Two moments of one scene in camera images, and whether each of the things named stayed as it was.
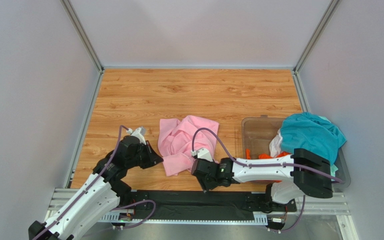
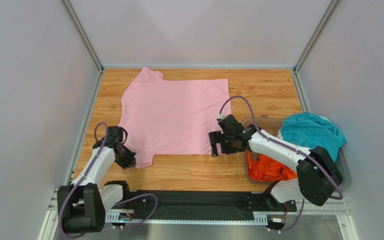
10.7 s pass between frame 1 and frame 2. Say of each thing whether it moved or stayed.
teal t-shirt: stayed
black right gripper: moved
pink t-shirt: moved
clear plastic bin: stayed
